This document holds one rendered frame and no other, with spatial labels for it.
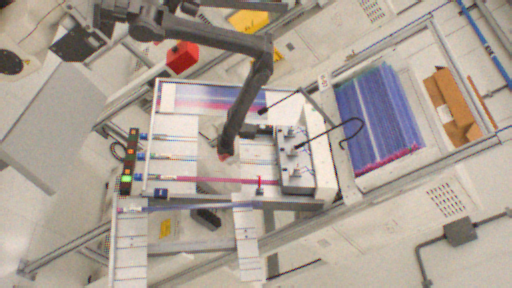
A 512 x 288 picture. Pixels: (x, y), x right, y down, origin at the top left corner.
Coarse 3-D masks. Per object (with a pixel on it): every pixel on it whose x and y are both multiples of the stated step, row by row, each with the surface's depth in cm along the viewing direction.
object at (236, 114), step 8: (264, 72) 154; (248, 80) 164; (256, 80) 157; (264, 80) 157; (248, 88) 167; (256, 88) 166; (240, 96) 172; (248, 96) 171; (240, 104) 176; (248, 104) 175; (232, 112) 182; (240, 112) 180; (232, 120) 184; (240, 120) 184; (240, 128) 189
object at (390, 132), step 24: (384, 72) 214; (336, 96) 224; (360, 96) 215; (384, 96) 207; (384, 120) 200; (408, 120) 195; (360, 144) 200; (384, 144) 193; (408, 144) 186; (360, 168) 194
